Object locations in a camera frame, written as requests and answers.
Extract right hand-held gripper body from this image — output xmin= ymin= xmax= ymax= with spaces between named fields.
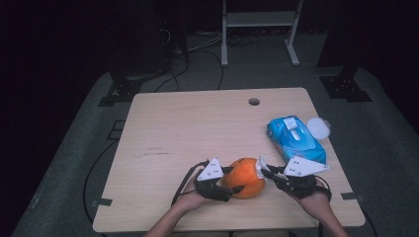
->
xmin=277 ymin=155 xmax=330 ymax=200

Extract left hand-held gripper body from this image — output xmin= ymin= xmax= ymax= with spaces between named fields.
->
xmin=193 ymin=157 xmax=233 ymax=202

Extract orange plush toy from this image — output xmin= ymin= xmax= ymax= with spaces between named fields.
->
xmin=220 ymin=157 xmax=267 ymax=199

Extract white wet wipe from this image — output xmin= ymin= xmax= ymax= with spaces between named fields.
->
xmin=255 ymin=155 xmax=272 ymax=181

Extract blue wet wipes pack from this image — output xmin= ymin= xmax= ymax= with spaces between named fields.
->
xmin=266 ymin=115 xmax=331 ymax=166

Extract person's left hand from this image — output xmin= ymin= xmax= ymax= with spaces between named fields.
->
xmin=176 ymin=181 xmax=211 ymax=215

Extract person's right hand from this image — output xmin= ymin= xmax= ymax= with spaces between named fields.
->
xmin=293 ymin=192 xmax=332 ymax=220

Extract black tape strip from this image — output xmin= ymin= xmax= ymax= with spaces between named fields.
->
xmin=89 ymin=197 xmax=114 ymax=208
xmin=340 ymin=192 xmax=366 ymax=202

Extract black stand base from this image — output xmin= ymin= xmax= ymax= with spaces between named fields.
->
xmin=317 ymin=65 xmax=374 ymax=104
xmin=98 ymin=69 xmax=167 ymax=108

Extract white metal stand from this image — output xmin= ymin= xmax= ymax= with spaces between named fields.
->
xmin=220 ymin=0 xmax=304 ymax=68

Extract right hand-held gripper black cable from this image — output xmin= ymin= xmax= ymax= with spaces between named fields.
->
xmin=312 ymin=176 xmax=333 ymax=201

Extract hand-held gripper black cable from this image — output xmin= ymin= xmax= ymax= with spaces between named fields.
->
xmin=171 ymin=160 xmax=210 ymax=206
xmin=312 ymin=176 xmax=333 ymax=201

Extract left hand-held gripper black cable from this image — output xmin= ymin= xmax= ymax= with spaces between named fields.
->
xmin=171 ymin=160 xmax=210 ymax=206

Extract black floor cable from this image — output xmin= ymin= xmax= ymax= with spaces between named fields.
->
xmin=153 ymin=48 xmax=192 ymax=94
xmin=82 ymin=139 xmax=120 ymax=228
xmin=197 ymin=48 xmax=225 ymax=91

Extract white floor cables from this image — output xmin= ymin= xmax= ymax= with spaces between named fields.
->
xmin=189 ymin=31 xmax=228 ymax=53

